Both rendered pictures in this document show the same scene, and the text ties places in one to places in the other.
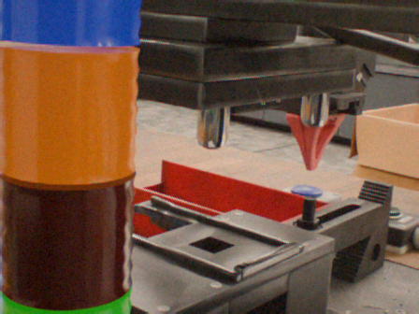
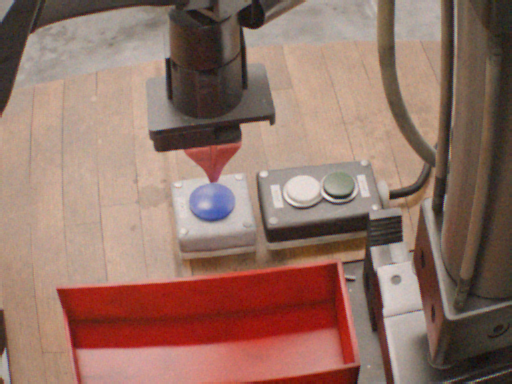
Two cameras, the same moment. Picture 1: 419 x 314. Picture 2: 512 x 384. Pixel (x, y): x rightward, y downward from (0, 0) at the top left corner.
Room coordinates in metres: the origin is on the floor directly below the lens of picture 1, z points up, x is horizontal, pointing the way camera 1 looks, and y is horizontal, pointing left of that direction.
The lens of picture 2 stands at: (0.30, 0.37, 1.76)
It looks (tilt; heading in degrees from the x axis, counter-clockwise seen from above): 48 degrees down; 314
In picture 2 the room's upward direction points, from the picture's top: 2 degrees counter-clockwise
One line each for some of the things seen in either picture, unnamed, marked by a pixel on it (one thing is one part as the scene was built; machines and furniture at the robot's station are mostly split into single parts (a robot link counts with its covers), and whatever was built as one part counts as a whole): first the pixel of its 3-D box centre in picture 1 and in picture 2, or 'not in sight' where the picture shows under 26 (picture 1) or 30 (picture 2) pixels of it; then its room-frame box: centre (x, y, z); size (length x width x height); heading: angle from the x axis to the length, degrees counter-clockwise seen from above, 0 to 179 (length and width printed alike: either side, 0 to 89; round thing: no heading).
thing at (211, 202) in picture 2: (306, 194); (212, 205); (0.84, -0.13, 0.93); 0.04 x 0.04 x 0.02
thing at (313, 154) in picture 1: (306, 132); (195, 140); (0.85, -0.12, 1.01); 0.07 x 0.07 x 0.09; 51
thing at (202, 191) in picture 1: (207, 213); (201, 350); (0.74, 0.00, 0.93); 0.25 x 0.12 x 0.06; 51
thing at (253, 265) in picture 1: (267, 272); not in sight; (0.46, -0.05, 0.98); 0.07 x 0.01 x 0.03; 141
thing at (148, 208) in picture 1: (169, 215); not in sight; (0.57, 0.03, 0.98); 0.07 x 0.02 x 0.01; 51
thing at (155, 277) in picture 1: (206, 258); not in sight; (0.48, 0.00, 0.98); 0.20 x 0.10 x 0.01; 141
